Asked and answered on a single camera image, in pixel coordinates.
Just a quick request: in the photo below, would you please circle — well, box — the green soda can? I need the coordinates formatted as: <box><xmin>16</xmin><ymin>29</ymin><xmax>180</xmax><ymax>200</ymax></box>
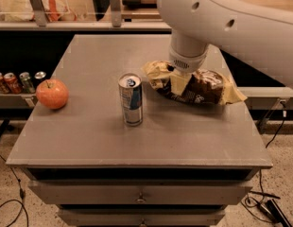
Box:
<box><xmin>19</xmin><ymin>72</ymin><xmax>35</xmax><ymax>94</ymax></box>

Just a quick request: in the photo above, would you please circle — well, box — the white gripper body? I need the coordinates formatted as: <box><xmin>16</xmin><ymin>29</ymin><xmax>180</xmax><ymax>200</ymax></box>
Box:
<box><xmin>169</xmin><ymin>46</ymin><xmax>208</xmax><ymax>73</ymax></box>

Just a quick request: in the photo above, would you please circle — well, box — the metal bracket left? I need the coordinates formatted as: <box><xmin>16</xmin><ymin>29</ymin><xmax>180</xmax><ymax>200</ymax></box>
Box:
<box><xmin>29</xmin><ymin>0</ymin><xmax>48</xmax><ymax>26</ymax></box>

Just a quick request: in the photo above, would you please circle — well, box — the brown chip bag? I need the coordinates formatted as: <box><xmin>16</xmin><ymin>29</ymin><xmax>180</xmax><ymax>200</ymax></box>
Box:
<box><xmin>142</xmin><ymin>61</ymin><xmax>247</xmax><ymax>105</ymax></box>

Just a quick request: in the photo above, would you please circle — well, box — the orange soda can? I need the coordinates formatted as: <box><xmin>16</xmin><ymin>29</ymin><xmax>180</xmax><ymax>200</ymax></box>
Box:
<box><xmin>4</xmin><ymin>73</ymin><xmax>22</xmax><ymax>94</ymax></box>
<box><xmin>0</xmin><ymin>73</ymin><xmax>9</xmax><ymax>94</ymax></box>

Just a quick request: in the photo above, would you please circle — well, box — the lower drawer with knob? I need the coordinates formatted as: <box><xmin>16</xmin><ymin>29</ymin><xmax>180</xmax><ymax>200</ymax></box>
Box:
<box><xmin>58</xmin><ymin>209</ymin><xmax>225</xmax><ymax>227</ymax></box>

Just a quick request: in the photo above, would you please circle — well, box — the black cable floor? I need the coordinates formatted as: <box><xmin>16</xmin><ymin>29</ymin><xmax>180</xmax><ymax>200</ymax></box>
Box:
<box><xmin>240</xmin><ymin>111</ymin><xmax>286</xmax><ymax>224</ymax></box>
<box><xmin>0</xmin><ymin>148</ymin><xmax>30</xmax><ymax>227</ymax></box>

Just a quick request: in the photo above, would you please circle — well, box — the red apple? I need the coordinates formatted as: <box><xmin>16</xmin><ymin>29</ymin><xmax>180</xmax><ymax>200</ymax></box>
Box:
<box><xmin>36</xmin><ymin>79</ymin><xmax>69</xmax><ymax>110</ymax></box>

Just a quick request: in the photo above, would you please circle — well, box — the grey shelf left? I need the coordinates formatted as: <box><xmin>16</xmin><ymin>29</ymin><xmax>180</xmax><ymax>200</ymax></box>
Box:
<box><xmin>0</xmin><ymin>94</ymin><xmax>38</xmax><ymax>109</ymax></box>

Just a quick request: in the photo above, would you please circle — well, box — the black cable left floor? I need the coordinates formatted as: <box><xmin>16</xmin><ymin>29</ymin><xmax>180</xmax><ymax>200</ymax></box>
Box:
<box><xmin>0</xmin><ymin>148</ymin><xmax>30</xmax><ymax>227</ymax></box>

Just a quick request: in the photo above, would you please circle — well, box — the dark soda can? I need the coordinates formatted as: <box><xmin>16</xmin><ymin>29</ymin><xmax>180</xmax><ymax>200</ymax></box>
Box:
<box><xmin>34</xmin><ymin>71</ymin><xmax>46</xmax><ymax>85</ymax></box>

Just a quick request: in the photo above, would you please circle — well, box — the black power adapter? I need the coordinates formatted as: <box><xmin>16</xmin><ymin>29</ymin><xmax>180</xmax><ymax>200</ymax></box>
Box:
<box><xmin>258</xmin><ymin>200</ymin><xmax>293</xmax><ymax>227</ymax></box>

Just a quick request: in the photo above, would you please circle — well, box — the upper drawer with knob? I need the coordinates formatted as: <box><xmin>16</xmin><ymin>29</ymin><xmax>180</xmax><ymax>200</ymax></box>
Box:
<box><xmin>28</xmin><ymin>181</ymin><xmax>251</xmax><ymax>205</ymax></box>

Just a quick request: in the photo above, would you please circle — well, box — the black cable right floor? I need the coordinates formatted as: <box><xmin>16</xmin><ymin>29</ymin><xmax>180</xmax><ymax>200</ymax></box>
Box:
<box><xmin>240</xmin><ymin>111</ymin><xmax>286</xmax><ymax>224</ymax></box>

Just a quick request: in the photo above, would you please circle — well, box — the metal bracket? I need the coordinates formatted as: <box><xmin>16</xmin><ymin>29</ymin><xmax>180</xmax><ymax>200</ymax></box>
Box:
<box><xmin>110</xmin><ymin>0</ymin><xmax>122</xmax><ymax>27</ymax></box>
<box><xmin>29</xmin><ymin>0</ymin><xmax>48</xmax><ymax>26</ymax></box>

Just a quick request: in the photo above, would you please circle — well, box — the orange soda can left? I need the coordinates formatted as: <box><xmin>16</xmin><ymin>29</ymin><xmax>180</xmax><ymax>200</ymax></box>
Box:
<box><xmin>0</xmin><ymin>73</ymin><xmax>9</xmax><ymax>94</ymax></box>

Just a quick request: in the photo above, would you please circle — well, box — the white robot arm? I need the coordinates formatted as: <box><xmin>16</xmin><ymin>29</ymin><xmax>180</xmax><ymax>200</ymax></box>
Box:
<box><xmin>157</xmin><ymin>0</ymin><xmax>293</xmax><ymax>89</ymax></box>

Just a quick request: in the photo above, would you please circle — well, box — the drawer with knob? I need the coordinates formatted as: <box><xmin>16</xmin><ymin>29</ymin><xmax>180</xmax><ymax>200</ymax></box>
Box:
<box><xmin>28</xmin><ymin>181</ymin><xmax>251</xmax><ymax>205</ymax></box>
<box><xmin>58</xmin><ymin>209</ymin><xmax>225</xmax><ymax>227</ymax></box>

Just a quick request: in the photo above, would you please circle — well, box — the redbull can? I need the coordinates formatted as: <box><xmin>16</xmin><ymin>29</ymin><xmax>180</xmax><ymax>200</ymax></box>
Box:
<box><xmin>118</xmin><ymin>73</ymin><xmax>143</xmax><ymax>126</ymax></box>

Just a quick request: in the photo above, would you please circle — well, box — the metal bracket middle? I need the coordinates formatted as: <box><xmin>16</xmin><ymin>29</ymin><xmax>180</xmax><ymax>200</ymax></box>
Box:
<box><xmin>110</xmin><ymin>0</ymin><xmax>122</xmax><ymax>27</ymax></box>

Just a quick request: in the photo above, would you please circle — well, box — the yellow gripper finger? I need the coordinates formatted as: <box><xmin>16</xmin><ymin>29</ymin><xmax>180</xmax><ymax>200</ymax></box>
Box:
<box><xmin>170</xmin><ymin>70</ymin><xmax>192</xmax><ymax>96</ymax></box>

